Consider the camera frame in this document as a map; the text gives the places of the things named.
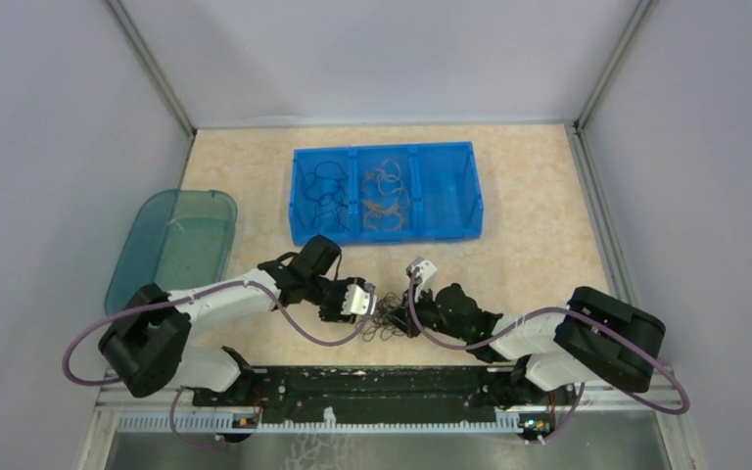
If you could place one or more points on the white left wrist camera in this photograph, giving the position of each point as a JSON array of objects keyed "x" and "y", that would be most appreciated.
[{"x": 359, "y": 300}]

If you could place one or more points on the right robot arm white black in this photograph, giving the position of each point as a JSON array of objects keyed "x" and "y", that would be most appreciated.
[{"x": 593, "y": 337}]

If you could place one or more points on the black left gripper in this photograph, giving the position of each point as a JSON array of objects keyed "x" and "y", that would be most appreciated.
[{"x": 335, "y": 315}]

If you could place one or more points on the blue plastic divided bin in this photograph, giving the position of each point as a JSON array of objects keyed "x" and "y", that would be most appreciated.
[{"x": 386, "y": 194}]

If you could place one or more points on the aluminium frame post right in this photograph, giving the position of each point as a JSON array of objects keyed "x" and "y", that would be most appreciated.
[{"x": 642, "y": 11}]

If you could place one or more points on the teal translucent plastic basin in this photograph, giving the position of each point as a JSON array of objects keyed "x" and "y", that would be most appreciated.
[{"x": 180, "y": 239}]

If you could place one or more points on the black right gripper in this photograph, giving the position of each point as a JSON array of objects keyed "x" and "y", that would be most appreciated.
[{"x": 403, "y": 317}]

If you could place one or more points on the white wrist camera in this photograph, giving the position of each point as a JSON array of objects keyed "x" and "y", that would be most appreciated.
[
  {"x": 359, "y": 300},
  {"x": 422, "y": 274}
]

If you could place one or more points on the aluminium frame post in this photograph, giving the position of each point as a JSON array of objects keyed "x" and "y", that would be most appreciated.
[
  {"x": 642, "y": 11},
  {"x": 150, "y": 65}
]

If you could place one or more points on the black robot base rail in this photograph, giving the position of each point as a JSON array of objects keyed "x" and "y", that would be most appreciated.
[{"x": 373, "y": 400}]

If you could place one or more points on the aluminium frame post left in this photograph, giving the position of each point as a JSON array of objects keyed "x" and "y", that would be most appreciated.
[{"x": 150, "y": 65}]

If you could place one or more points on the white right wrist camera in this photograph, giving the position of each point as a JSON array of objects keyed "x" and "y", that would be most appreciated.
[{"x": 422, "y": 274}]

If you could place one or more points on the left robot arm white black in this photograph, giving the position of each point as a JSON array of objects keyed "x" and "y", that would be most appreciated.
[{"x": 148, "y": 345}]

